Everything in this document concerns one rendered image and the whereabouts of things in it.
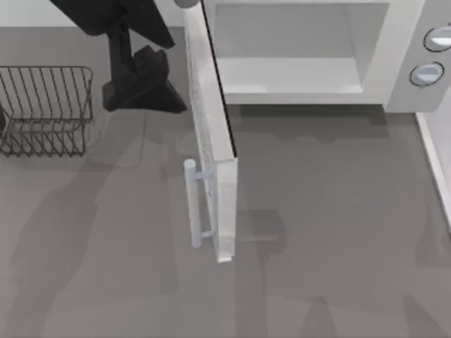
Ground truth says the pale blue door handle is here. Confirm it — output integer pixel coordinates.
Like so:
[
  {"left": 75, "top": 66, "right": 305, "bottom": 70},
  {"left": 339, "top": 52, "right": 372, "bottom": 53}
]
[{"left": 183, "top": 158, "right": 216, "bottom": 249}]

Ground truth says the dark wire basket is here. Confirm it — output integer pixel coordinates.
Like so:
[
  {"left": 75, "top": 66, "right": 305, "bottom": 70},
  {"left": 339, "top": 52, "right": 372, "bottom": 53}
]
[{"left": 0, "top": 65, "right": 95, "bottom": 158}]

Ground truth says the pale microwave door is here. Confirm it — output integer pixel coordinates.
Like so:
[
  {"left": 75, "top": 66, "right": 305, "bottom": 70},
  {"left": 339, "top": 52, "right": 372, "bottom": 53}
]
[{"left": 183, "top": 0, "right": 240, "bottom": 264}]

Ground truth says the grey microwave knob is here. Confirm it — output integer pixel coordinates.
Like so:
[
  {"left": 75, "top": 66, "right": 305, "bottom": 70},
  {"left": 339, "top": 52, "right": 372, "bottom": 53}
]
[
  {"left": 409, "top": 61, "right": 445, "bottom": 88},
  {"left": 422, "top": 23, "right": 451, "bottom": 54}
]

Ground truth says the pale microwave oven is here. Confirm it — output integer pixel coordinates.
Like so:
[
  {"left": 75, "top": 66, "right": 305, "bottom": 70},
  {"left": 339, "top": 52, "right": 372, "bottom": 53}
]
[{"left": 200, "top": 0, "right": 451, "bottom": 114}]

